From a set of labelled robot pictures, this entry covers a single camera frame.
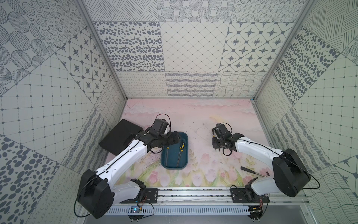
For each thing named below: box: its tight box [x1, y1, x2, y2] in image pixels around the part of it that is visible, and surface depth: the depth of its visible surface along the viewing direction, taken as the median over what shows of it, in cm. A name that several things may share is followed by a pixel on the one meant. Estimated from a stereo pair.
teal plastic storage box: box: [160, 131, 189, 171], surface depth 91 cm
